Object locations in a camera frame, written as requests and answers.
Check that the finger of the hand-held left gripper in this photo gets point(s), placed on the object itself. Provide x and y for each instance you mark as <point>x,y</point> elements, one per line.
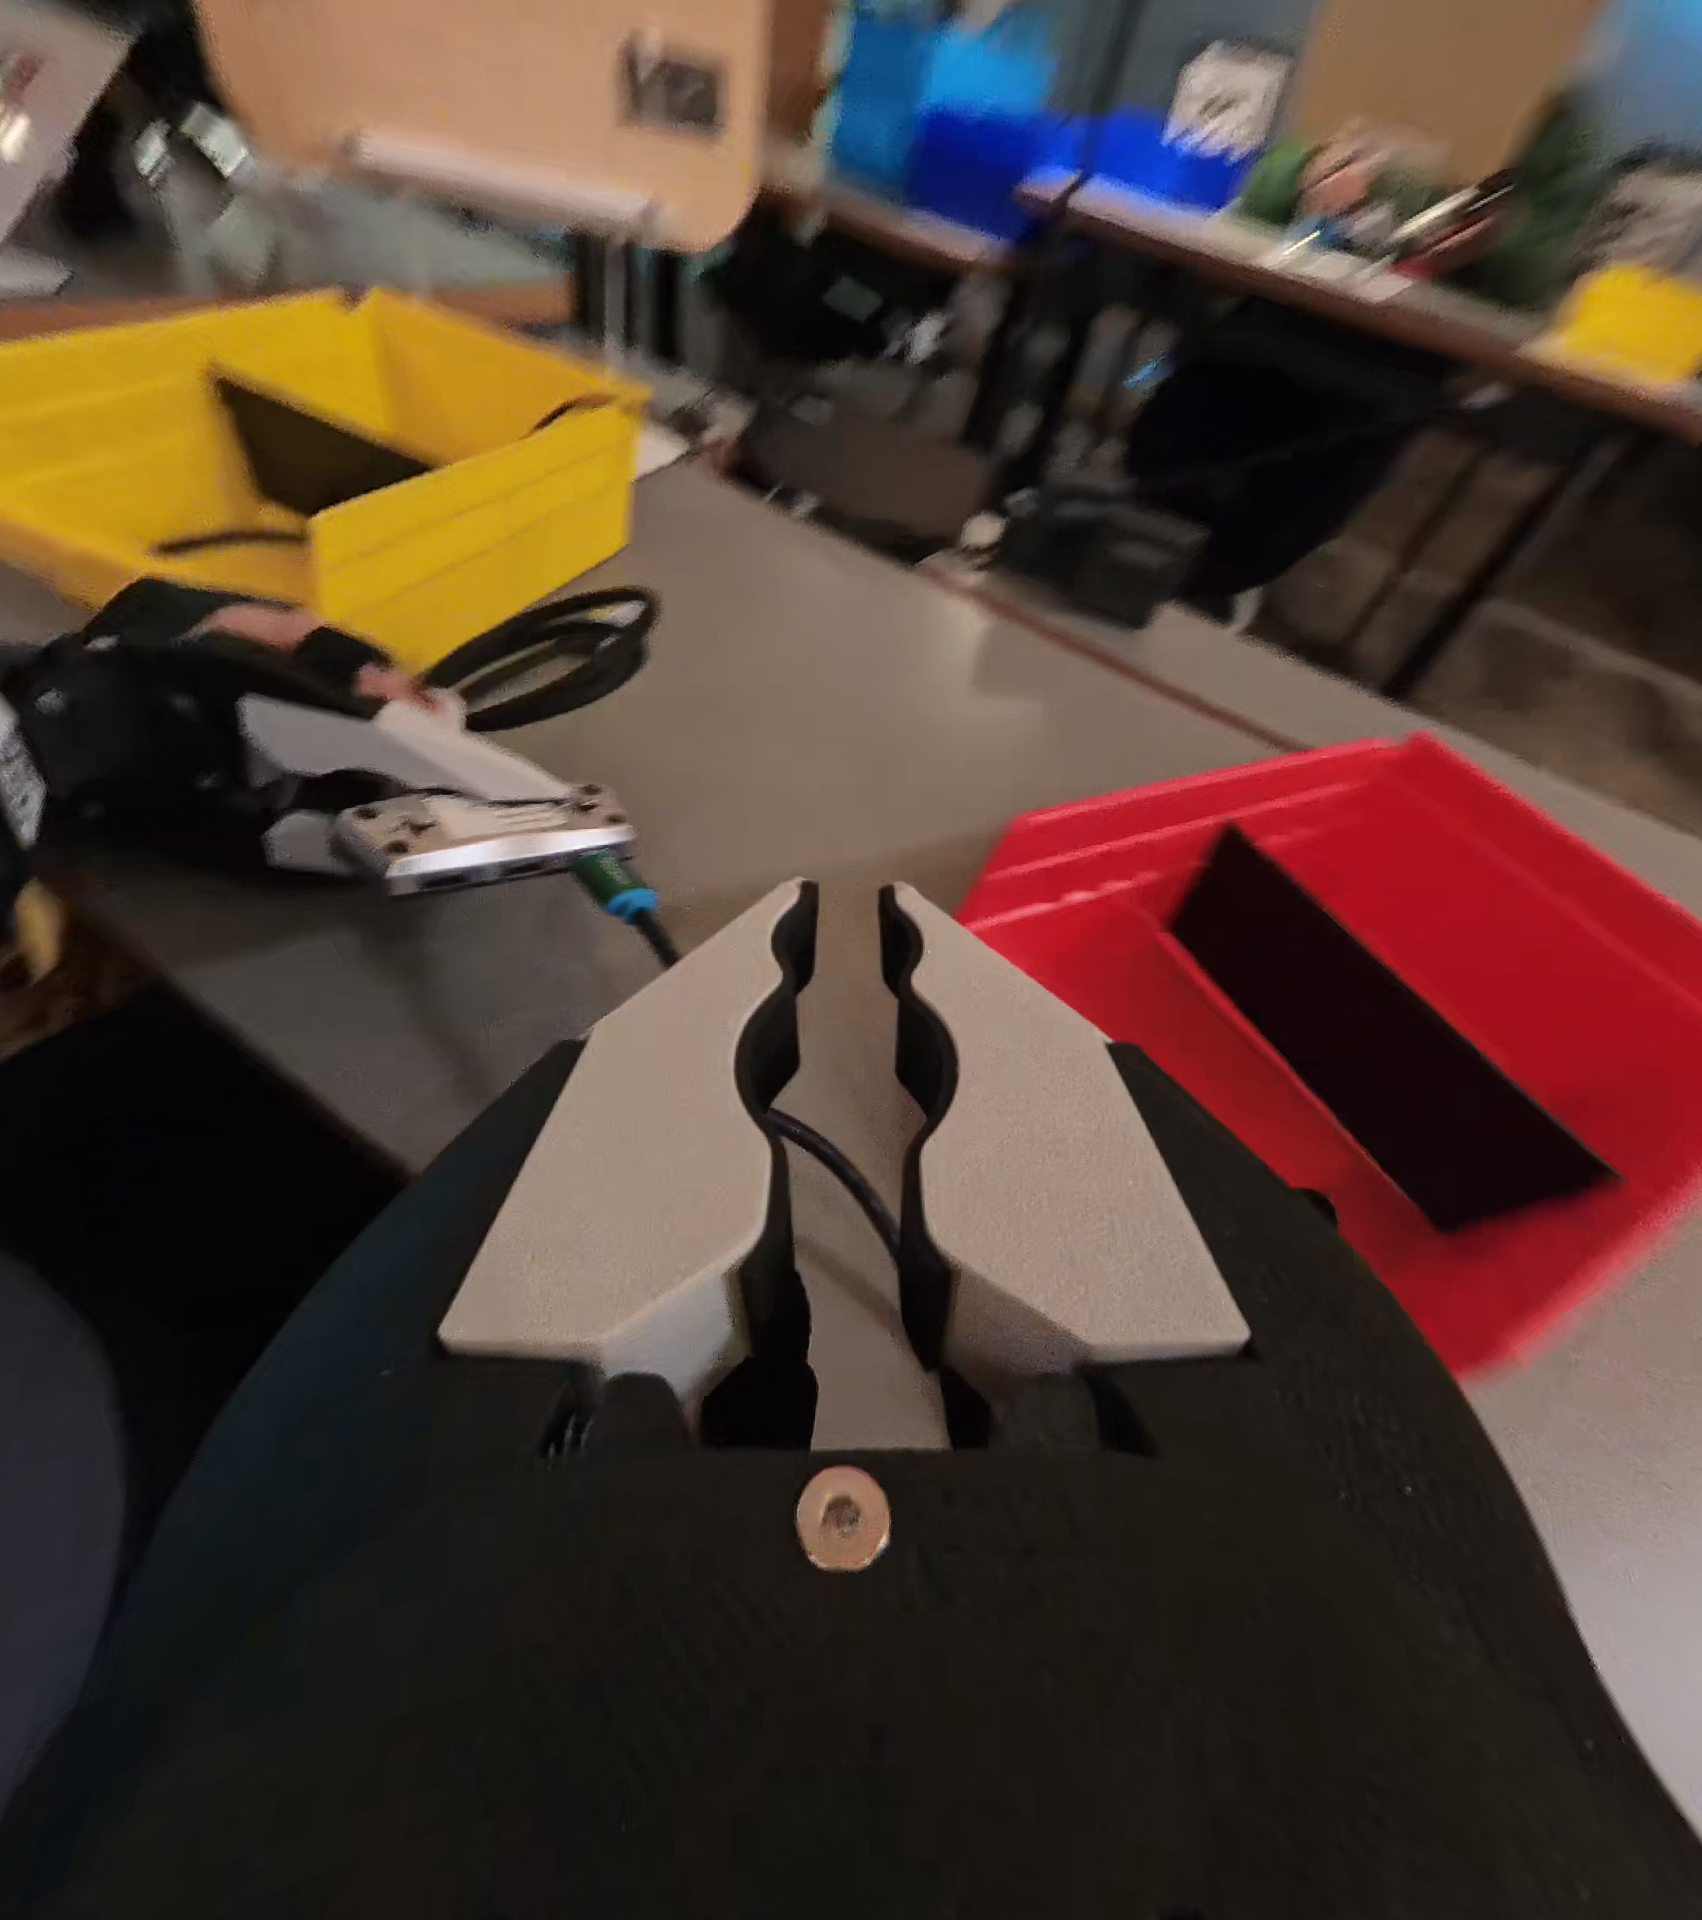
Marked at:
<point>319,843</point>
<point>385,743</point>

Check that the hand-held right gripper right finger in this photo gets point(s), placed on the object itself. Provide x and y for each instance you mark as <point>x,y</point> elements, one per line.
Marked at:
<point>1077,1198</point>

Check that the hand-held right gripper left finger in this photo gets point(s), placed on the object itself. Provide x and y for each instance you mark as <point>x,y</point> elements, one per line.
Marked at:
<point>613,1198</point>

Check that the black USB hub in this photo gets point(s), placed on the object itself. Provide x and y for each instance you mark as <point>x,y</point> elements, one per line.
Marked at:
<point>492,843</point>

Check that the yellow bin with black divider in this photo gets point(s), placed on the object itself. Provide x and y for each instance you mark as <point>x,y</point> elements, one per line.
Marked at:
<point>492,528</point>

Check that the red plastic bin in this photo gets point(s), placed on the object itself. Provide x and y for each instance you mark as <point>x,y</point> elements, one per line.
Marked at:
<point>1619,978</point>

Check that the person's left hand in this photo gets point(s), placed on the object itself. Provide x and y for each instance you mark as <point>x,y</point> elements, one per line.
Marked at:
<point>263,616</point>

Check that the black divider panel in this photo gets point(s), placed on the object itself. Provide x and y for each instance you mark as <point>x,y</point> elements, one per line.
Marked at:
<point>1360,1046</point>
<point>312,452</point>

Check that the wooden board with black label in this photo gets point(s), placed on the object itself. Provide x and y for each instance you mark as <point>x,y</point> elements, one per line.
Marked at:
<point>492,75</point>

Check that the black office chair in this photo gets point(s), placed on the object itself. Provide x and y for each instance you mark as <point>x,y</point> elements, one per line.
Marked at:
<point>1253,452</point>

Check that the light blue caddy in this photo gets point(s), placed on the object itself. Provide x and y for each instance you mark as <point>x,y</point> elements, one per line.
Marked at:
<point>882,86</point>
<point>994,75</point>

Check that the dark blue plastic bin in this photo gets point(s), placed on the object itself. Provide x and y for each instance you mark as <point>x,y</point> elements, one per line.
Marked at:
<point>994,174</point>

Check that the yellow plastic bin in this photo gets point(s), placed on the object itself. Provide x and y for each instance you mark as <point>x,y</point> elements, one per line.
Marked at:
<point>1649,322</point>

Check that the framed marker tag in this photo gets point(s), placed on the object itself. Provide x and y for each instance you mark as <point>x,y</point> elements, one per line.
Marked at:
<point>1228,93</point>
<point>1670,209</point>

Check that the wooden board on clear stand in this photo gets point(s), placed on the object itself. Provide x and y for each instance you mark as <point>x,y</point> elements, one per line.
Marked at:
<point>1436,75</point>

